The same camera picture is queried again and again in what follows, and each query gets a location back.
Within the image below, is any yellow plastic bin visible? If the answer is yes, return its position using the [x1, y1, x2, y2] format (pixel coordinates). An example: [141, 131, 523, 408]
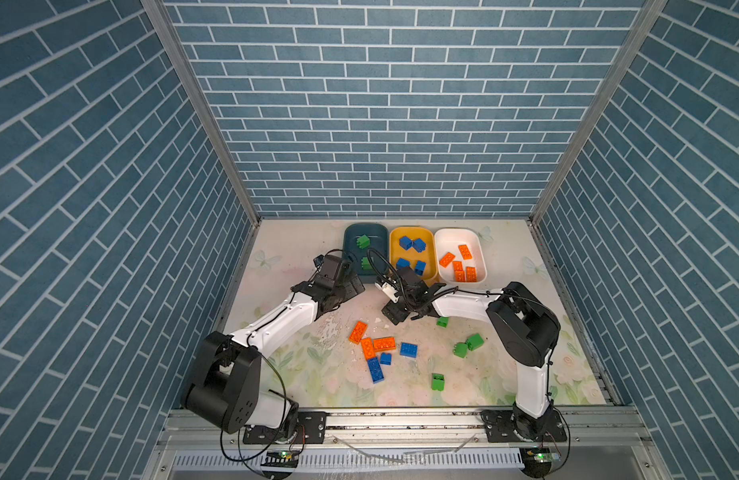
[389, 226, 439, 286]

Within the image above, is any dark teal plastic bin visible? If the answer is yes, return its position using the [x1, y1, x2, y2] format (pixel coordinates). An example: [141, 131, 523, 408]
[342, 223, 389, 284]

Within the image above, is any white plastic bin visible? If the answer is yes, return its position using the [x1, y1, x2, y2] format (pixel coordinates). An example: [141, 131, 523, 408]
[433, 228, 487, 286]

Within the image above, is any orange L-shaped lego brick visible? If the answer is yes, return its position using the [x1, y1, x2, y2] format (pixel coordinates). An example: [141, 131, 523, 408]
[360, 337, 397, 360]

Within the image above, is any long blue lego brick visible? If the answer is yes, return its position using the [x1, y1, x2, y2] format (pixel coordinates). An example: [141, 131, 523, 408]
[367, 357, 385, 384]

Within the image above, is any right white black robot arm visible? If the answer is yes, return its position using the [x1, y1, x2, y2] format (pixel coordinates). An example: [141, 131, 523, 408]
[375, 267, 561, 441]

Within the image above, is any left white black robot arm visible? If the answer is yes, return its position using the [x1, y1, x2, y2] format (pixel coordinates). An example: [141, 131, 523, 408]
[182, 251, 365, 441]

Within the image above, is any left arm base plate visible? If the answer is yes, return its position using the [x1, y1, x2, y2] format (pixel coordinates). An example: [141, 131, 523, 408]
[243, 410, 328, 445]

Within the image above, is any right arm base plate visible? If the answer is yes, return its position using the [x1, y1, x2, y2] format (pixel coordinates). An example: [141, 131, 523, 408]
[479, 405, 569, 443]

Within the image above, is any aluminium front rail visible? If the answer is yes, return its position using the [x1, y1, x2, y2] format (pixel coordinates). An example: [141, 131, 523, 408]
[157, 405, 653, 451]

